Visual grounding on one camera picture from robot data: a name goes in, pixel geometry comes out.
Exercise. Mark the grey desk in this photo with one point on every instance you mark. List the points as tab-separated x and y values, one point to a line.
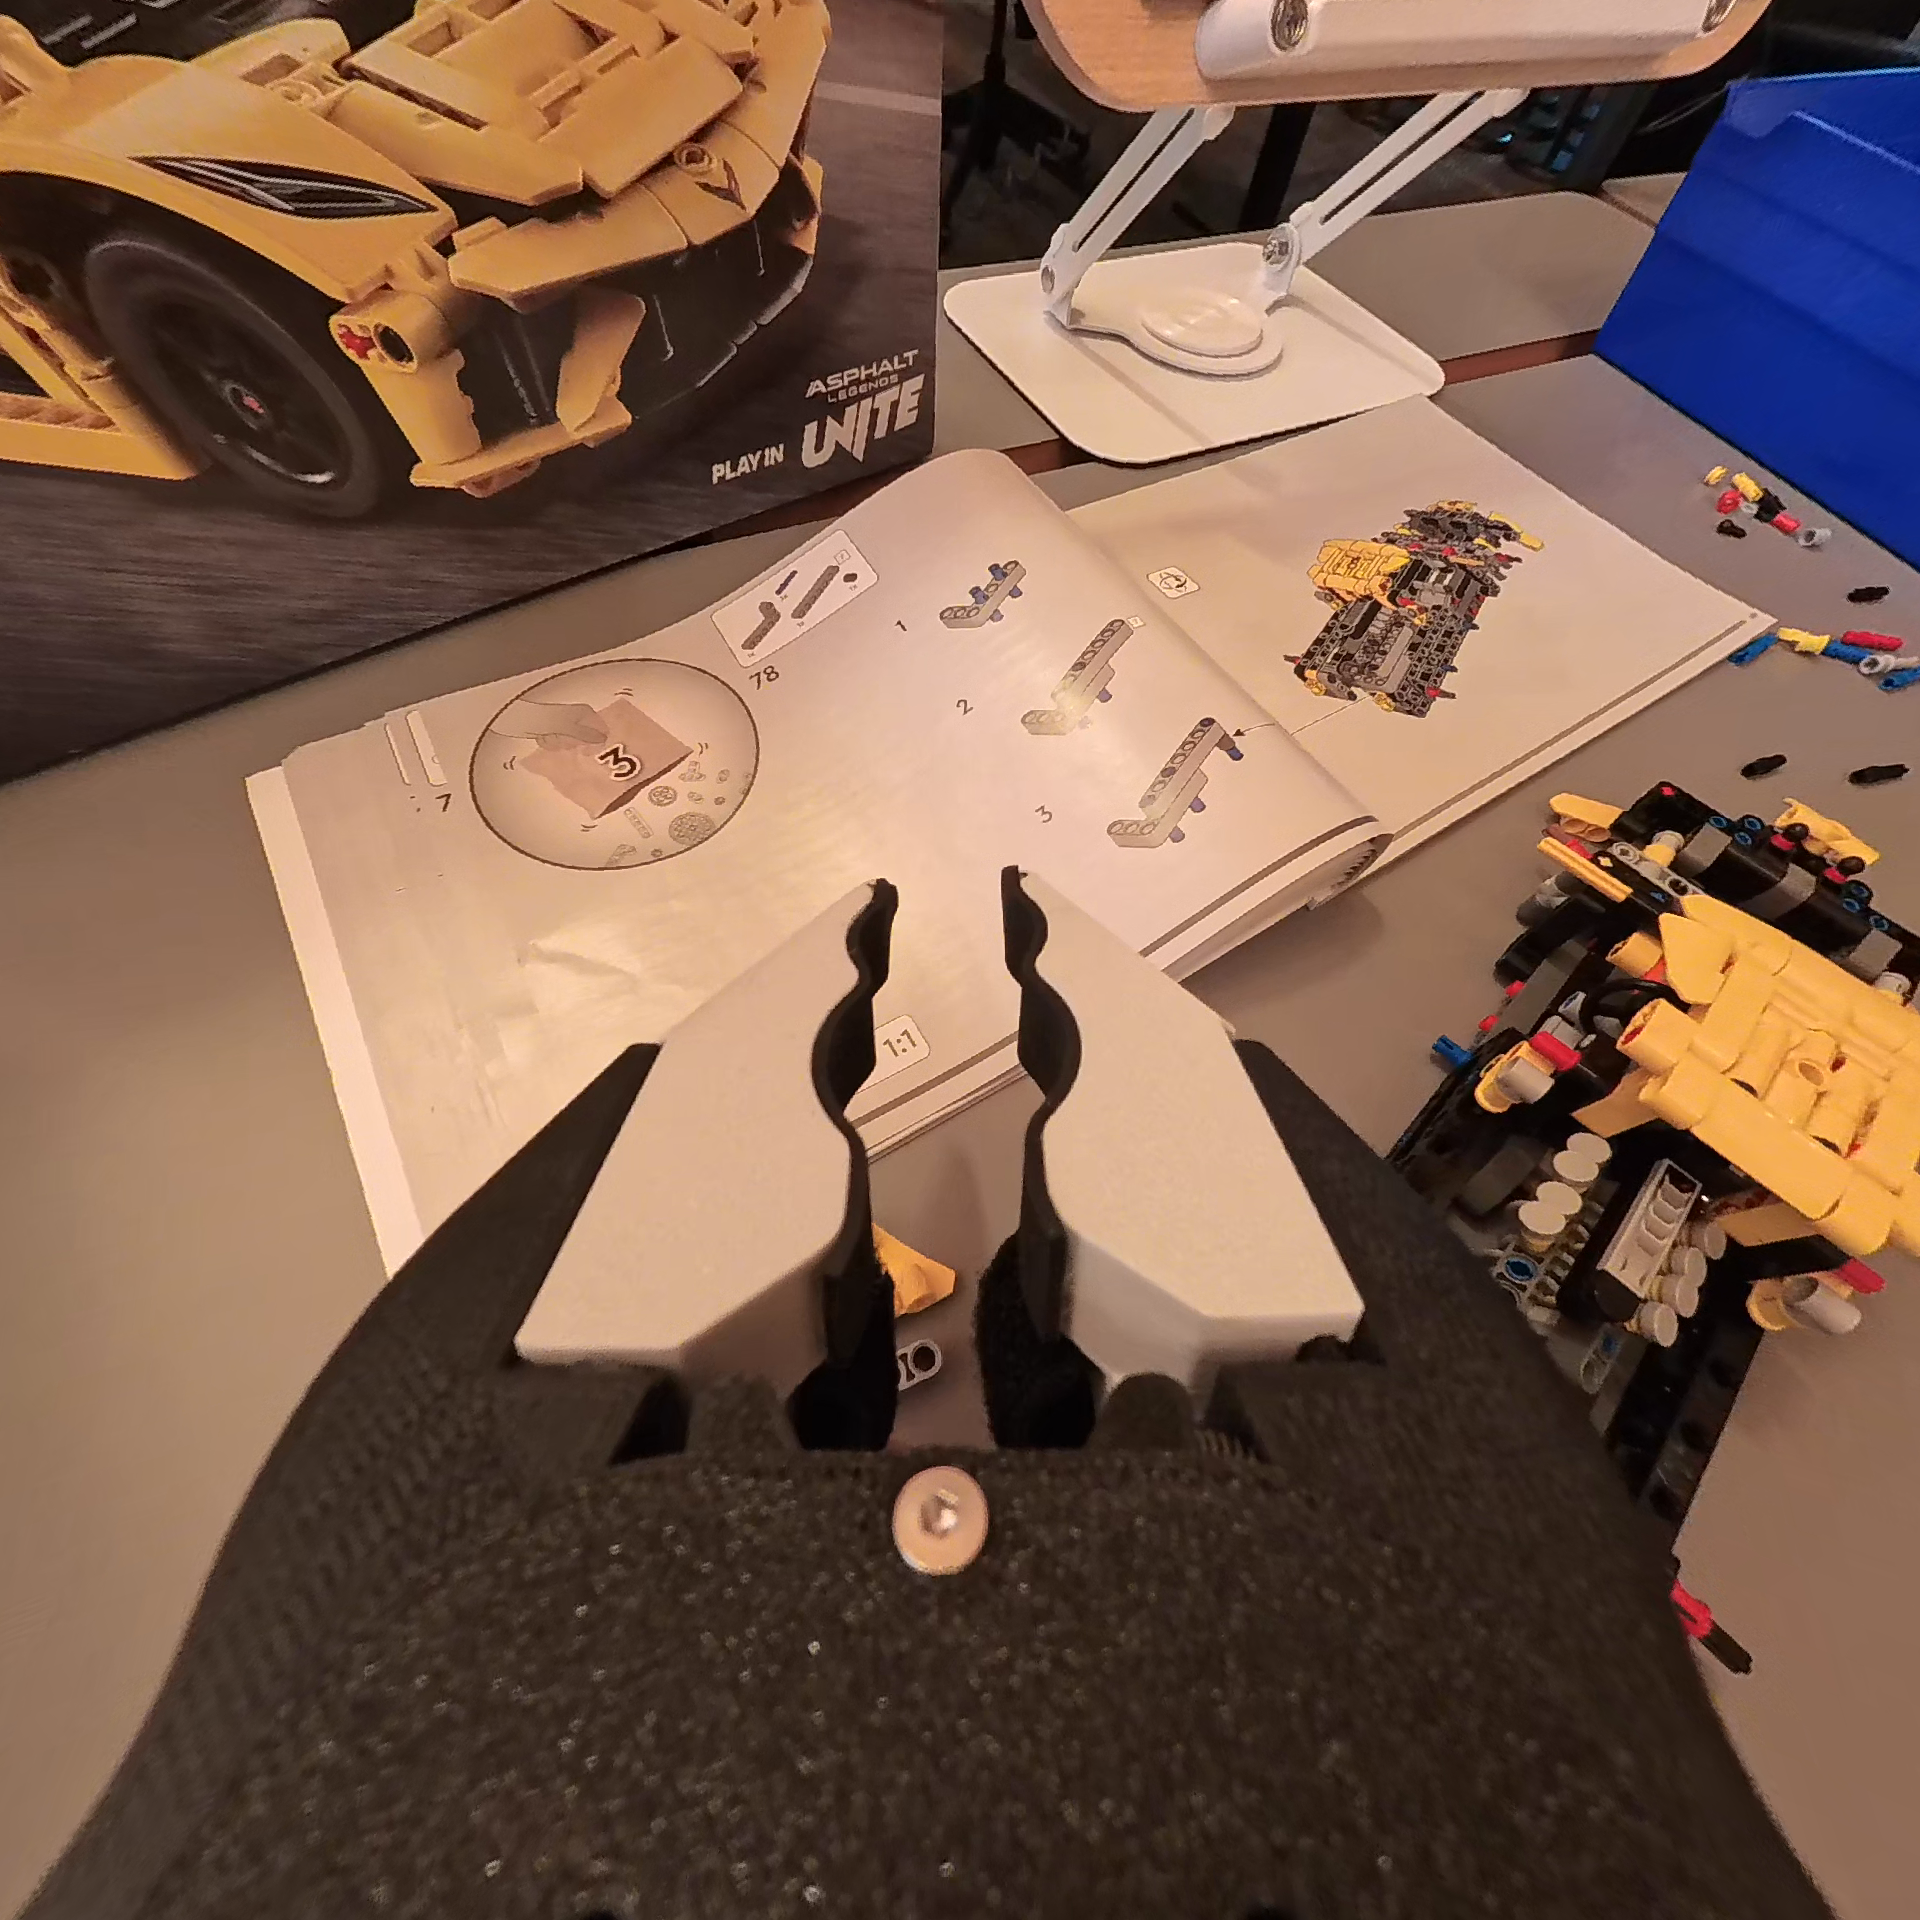
152	1048

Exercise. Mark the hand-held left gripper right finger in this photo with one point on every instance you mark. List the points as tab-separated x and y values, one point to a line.
1199	1185

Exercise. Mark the pile of brick parts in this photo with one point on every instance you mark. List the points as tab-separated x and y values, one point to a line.
915	1268

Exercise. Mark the instruction booklet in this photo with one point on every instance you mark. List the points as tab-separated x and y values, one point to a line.
527	929

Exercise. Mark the pile of black red pins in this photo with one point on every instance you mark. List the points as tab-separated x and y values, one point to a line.
1868	587

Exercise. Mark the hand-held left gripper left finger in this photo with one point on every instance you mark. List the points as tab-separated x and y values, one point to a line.
691	1198

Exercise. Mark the white document stand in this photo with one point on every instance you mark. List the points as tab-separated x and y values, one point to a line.
1199	375

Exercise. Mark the yellow black toy brick car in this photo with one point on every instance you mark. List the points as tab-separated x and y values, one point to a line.
1756	1035

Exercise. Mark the toy car set box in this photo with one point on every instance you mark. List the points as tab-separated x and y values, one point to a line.
300	630

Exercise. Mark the blue plastic bin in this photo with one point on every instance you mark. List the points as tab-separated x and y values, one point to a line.
1770	271

